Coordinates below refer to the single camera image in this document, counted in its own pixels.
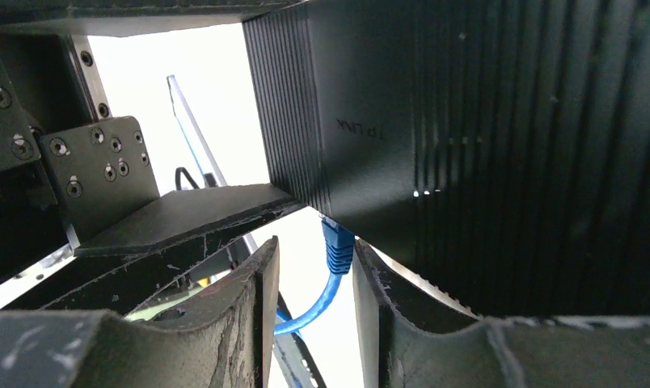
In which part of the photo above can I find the black network switch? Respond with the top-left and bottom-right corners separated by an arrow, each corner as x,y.
243,0 -> 650,316

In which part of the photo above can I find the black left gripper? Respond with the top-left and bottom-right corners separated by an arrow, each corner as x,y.
0,0 -> 304,314

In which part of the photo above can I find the dark blue ethernet cable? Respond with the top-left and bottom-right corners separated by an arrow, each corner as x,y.
273,213 -> 356,337

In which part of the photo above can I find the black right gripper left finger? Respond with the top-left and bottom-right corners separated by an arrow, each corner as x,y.
0,237 -> 280,387

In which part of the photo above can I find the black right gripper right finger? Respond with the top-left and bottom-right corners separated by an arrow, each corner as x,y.
352,241 -> 650,387

